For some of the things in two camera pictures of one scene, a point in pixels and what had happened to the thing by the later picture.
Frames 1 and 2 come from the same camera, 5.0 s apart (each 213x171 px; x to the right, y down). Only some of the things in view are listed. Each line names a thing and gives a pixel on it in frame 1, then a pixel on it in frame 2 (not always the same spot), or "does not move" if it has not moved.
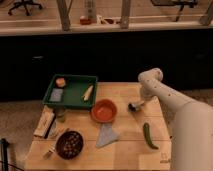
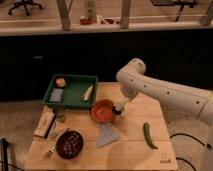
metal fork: [50, 152] does not move
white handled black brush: [134, 106] → [116, 110]
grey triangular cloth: [106, 135] does not move
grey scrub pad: [56, 95] does not move
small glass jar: [60, 114] does not move
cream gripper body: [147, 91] → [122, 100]
